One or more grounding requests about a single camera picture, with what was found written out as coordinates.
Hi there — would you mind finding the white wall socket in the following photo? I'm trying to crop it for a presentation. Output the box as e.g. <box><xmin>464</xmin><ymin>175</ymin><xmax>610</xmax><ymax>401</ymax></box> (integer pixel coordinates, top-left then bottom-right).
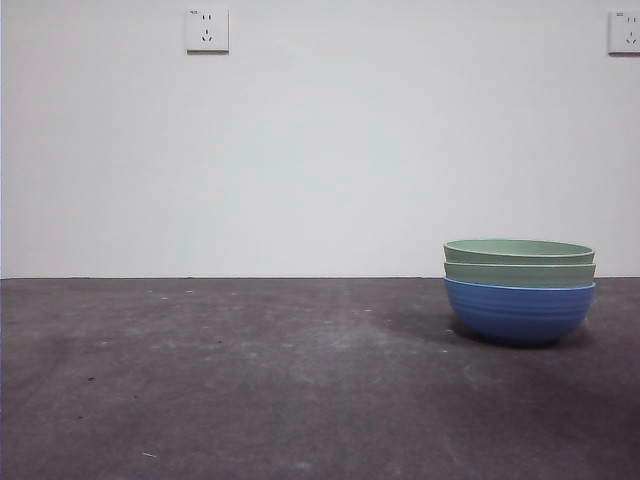
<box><xmin>185</xmin><ymin>7</ymin><xmax>231</xmax><ymax>55</ymax></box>
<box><xmin>607</xmin><ymin>10</ymin><xmax>640</xmax><ymax>56</ymax></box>

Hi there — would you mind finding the green ribbed bowl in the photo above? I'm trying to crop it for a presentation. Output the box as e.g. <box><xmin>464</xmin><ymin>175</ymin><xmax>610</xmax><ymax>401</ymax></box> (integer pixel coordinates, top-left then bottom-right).
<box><xmin>443</xmin><ymin>238</ymin><xmax>597</xmax><ymax>266</ymax></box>
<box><xmin>443</xmin><ymin>259</ymin><xmax>598</xmax><ymax>289</ymax></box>

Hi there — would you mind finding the blue ribbed bowl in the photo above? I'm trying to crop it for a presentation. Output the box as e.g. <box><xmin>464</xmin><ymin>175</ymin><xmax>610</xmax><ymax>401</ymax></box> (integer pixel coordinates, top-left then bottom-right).
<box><xmin>443</xmin><ymin>276</ymin><xmax>598</xmax><ymax>347</ymax></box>

